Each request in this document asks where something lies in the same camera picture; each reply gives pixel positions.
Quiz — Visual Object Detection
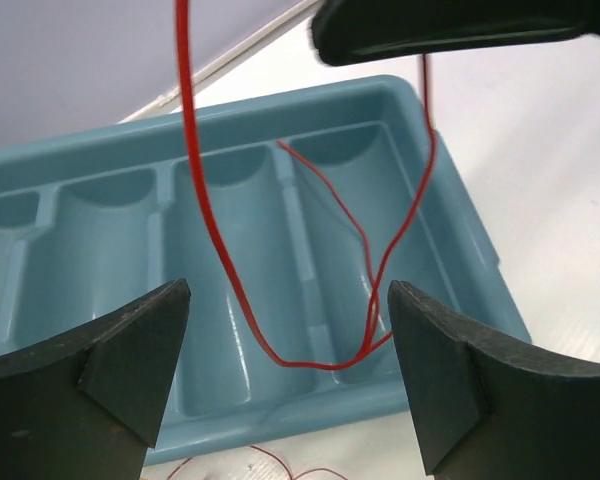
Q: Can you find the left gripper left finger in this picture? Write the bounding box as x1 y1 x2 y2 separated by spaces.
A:
0 279 191 479

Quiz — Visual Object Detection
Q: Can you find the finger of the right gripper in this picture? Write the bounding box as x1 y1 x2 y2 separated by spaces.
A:
310 0 600 66

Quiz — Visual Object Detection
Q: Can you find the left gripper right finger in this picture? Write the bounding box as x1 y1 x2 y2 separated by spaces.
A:
388 281 600 479

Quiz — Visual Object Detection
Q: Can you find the separated red wire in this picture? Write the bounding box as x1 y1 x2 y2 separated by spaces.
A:
173 0 439 372

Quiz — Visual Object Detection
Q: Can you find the teal plastic compartment tray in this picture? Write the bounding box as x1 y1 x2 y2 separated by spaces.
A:
0 76 529 464

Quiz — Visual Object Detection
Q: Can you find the aluminium table edge frame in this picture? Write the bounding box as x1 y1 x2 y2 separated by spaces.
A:
119 0 320 124

